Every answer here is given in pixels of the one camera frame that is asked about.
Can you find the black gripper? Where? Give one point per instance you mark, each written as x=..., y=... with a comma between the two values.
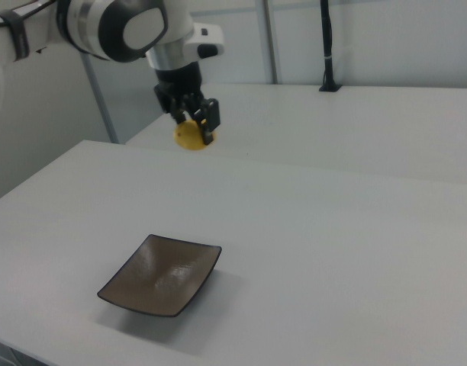
x=179, y=85

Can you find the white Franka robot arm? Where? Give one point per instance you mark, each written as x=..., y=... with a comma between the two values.
x=104, y=26

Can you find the brown square ceramic plate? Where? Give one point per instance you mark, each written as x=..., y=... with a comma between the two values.
x=163, y=276

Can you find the white adjacent side table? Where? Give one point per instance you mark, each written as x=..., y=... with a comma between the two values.
x=313, y=126

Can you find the grey wall corner post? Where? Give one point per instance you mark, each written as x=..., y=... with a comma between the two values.
x=102, y=103

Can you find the grey partition frame post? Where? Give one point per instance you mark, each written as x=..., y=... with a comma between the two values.
x=271, y=42

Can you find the black camera stand pole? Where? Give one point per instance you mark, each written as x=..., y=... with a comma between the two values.
x=327, y=45

